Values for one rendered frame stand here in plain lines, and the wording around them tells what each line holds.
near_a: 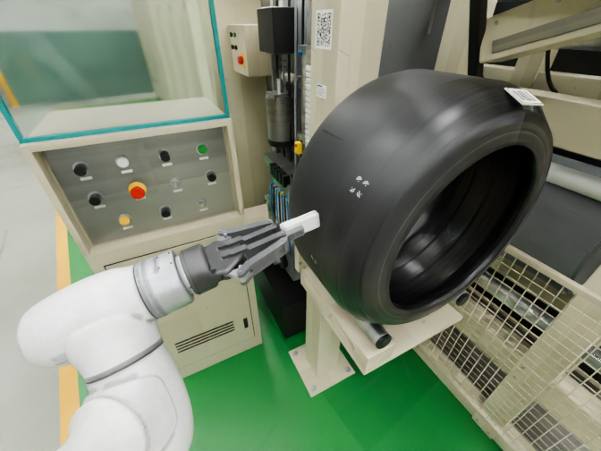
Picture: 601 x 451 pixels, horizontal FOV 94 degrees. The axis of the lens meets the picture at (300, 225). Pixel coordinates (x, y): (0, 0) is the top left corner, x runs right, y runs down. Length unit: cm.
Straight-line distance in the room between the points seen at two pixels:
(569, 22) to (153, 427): 100
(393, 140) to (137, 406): 49
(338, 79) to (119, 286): 61
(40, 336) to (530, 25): 105
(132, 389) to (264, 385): 127
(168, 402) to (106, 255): 76
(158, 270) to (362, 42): 64
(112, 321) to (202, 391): 131
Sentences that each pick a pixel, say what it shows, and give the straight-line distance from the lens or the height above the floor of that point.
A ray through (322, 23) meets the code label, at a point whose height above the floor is 152.
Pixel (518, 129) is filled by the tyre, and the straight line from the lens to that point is 59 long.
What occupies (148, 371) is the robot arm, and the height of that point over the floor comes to 114.
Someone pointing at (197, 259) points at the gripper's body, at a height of 124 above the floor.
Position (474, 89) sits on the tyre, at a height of 144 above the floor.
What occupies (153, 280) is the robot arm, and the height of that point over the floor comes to 123.
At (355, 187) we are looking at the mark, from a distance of 45.
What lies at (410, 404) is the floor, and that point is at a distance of 173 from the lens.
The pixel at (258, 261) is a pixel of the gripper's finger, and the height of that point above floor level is 123.
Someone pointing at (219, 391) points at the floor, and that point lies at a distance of 172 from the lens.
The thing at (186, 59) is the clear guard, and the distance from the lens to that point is 98.
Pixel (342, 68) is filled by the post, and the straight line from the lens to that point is 76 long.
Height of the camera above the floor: 152
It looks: 36 degrees down
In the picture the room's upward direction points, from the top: straight up
